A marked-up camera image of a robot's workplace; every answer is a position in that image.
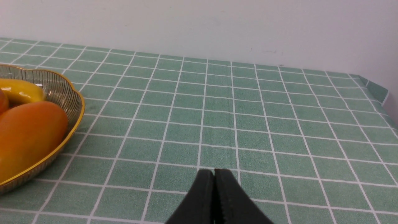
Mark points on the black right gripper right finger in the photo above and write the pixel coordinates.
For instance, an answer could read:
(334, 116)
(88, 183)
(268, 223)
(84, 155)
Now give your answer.
(231, 204)

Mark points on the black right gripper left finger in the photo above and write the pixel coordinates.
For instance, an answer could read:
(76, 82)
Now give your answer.
(196, 207)

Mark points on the green checkered tablecloth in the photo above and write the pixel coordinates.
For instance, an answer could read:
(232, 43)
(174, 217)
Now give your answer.
(307, 146)

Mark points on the gold-rimmed glass bowl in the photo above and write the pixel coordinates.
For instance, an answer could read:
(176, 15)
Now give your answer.
(59, 90)

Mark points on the orange mango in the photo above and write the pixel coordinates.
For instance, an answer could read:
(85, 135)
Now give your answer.
(29, 132)

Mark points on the yellow banana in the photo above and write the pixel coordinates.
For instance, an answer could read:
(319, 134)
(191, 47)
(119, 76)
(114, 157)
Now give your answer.
(21, 92)

